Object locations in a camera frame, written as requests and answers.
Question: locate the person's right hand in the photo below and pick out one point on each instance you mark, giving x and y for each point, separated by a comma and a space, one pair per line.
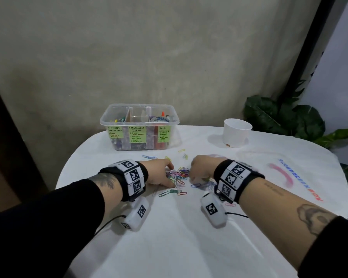
204, 168

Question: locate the person's left hand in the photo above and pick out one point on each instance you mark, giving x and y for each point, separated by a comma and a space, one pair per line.
155, 174

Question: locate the person's left fingers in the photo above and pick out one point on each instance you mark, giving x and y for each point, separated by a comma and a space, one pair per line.
168, 165

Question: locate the person's right fingers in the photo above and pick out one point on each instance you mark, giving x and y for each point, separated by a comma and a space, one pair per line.
193, 170

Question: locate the person's left forearm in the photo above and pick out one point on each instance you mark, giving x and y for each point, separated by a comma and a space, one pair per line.
108, 185

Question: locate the person's right forearm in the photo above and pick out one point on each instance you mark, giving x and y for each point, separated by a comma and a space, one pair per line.
281, 212

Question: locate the pile of coloured paper clips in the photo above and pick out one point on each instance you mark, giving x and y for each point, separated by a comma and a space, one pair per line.
180, 178

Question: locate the blue paper clip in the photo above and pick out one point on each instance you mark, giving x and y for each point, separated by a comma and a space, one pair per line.
149, 157

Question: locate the black wristband with marker tiles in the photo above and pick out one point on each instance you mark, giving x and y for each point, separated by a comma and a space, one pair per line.
132, 178
233, 179

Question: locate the large green paper label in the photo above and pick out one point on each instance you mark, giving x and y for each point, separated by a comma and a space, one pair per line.
137, 134

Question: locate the white plastic cup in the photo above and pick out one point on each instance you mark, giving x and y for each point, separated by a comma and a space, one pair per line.
236, 134

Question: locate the clear plastic organizer box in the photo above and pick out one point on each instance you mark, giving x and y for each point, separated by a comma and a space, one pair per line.
139, 117

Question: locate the small green paper label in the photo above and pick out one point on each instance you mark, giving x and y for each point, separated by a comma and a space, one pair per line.
116, 132

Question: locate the bunch of coloured pens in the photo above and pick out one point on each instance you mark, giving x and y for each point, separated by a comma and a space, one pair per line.
118, 119

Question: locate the clear plastic lid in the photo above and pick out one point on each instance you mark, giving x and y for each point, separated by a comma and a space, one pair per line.
261, 155

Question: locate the white printed tablecloth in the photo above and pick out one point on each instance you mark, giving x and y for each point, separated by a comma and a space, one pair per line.
177, 246

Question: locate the green leafy plant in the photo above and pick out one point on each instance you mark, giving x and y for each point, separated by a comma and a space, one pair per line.
287, 120

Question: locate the black long sleeve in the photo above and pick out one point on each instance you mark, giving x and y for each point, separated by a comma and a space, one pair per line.
335, 251
43, 234

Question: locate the dark wooden door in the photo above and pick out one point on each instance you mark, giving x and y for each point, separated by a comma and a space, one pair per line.
8, 159

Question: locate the black pole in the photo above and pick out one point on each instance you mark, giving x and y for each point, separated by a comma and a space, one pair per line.
307, 46

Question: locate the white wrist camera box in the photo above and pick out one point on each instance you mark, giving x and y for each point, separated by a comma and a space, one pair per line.
214, 210
137, 214

